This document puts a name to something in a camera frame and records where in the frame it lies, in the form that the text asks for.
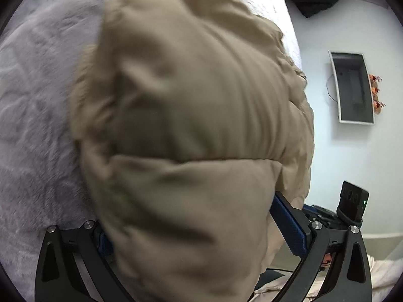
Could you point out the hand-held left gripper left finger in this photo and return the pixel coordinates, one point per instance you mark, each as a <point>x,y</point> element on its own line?
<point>104,243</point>

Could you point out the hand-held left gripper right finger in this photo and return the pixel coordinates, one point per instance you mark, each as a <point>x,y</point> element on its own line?
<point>289,226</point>

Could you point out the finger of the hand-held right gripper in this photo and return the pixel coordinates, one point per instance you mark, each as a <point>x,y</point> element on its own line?
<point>324,215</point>

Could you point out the pale pink cloth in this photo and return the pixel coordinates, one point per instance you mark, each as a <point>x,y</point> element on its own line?
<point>384,273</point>

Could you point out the orange flower decoration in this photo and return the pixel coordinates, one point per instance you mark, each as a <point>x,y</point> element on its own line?
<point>374,92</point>

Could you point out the wall mounted dark screen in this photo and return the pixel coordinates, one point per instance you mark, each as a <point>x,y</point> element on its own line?
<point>351,88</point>

